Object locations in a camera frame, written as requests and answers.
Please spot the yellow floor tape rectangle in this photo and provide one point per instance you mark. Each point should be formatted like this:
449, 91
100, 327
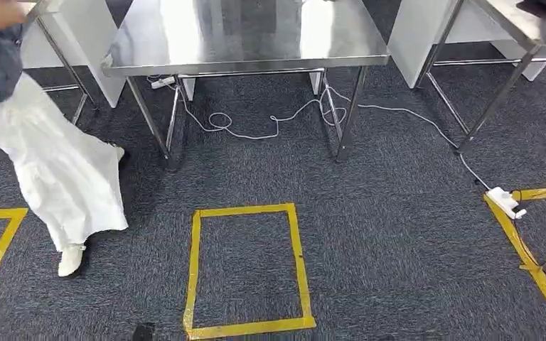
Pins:
244, 209
518, 244

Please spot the steel table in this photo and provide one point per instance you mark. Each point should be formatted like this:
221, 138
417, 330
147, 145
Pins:
244, 37
504, 23
65, 66

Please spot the white power strip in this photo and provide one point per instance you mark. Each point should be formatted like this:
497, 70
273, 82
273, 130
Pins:
503, 200
162, 83

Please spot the white partition panel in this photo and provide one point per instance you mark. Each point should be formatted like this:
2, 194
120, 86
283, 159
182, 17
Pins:
89, 37
518, 56
414, 42

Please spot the black robot foot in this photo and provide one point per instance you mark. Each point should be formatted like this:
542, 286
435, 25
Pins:
144, 332

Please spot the person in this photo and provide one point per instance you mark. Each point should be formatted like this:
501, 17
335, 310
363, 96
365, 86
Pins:
56, 169

